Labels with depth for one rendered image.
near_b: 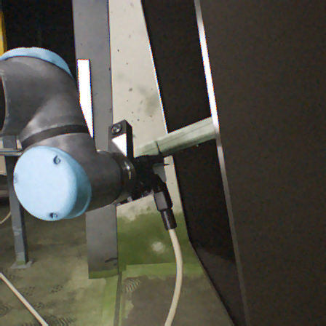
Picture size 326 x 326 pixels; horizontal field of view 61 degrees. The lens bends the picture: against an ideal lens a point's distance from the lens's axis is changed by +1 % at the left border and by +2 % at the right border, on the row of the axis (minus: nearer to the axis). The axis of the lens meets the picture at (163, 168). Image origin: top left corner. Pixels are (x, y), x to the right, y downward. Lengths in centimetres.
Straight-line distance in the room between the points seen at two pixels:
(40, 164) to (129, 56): 128
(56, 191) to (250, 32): 37
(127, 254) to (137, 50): 118
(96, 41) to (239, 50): 119
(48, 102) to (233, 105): 28
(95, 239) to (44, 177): 141
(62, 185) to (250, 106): 32
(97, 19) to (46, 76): 126
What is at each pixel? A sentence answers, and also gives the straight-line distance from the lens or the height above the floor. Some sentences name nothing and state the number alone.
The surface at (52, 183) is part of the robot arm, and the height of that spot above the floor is 92.
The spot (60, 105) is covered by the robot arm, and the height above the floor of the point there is 101.
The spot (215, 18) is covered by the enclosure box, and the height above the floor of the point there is 114.
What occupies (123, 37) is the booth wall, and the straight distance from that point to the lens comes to 160.
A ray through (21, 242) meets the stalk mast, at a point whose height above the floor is 17.
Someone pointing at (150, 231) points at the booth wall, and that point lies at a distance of 171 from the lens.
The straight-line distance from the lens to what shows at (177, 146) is 61.
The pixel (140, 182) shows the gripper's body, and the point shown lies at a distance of 53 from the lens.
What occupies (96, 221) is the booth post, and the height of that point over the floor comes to 37.
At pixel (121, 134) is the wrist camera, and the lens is 54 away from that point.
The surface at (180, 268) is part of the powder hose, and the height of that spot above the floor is 64.
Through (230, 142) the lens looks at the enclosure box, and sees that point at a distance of 48.
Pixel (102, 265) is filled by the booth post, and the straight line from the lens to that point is 181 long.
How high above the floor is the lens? 100
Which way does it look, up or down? 11 degrees down
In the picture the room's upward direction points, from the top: straight up
